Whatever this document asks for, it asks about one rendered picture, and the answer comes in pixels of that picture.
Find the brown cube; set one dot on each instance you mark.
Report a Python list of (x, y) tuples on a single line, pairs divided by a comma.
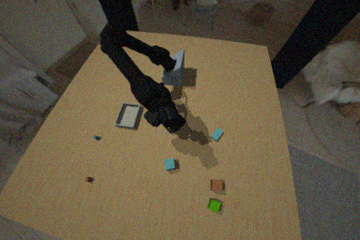
[(216, 185)]

